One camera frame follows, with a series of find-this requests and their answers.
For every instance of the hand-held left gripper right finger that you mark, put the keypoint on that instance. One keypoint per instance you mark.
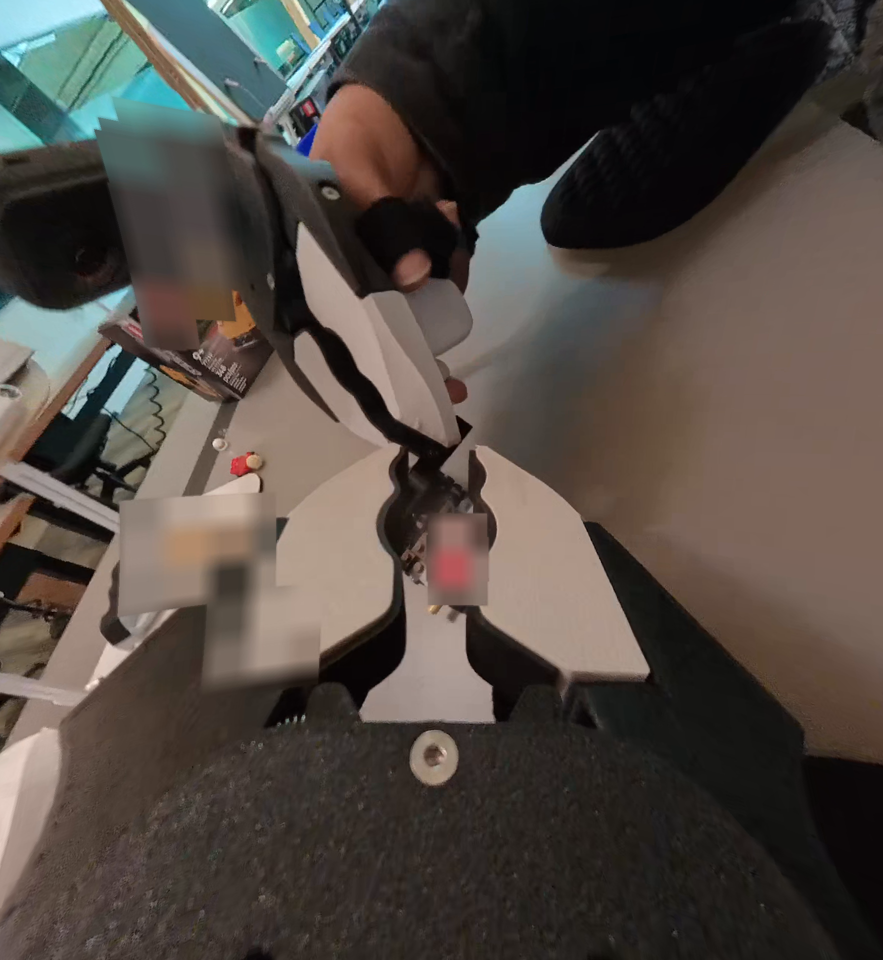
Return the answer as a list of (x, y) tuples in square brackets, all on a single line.
[(554, 585)]

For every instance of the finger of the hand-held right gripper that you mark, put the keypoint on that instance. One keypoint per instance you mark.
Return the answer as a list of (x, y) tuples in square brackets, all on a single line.
[(336, 390), (389, 352)]

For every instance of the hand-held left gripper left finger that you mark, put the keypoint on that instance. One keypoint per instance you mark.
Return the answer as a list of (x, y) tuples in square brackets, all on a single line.
[(336, 555)]

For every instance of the partly built brick car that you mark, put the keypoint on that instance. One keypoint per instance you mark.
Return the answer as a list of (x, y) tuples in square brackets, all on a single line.
[(426, 510)]

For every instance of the person's right forearm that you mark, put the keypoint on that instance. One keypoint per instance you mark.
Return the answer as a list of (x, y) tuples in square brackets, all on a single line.
[(621, 112)]

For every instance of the person's right hand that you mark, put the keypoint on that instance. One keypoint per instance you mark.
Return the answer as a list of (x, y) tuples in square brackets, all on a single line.
[(366, 150)]

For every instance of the small red brick assembly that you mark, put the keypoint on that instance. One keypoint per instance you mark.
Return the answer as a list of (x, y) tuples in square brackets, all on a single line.
[(245, 463)]

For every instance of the black toy car box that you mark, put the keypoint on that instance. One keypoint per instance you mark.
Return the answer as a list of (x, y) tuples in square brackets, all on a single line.
[(216, 360)]

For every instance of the grey wooden-edged table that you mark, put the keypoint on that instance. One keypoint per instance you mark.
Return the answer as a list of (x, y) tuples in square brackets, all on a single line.
[(201, 52)]

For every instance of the black office chair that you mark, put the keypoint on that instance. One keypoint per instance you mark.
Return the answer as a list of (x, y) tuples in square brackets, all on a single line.
[(85, 450)]

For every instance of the white wooden book stand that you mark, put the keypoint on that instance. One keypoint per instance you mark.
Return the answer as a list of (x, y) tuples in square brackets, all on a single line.
[(51, 487)]

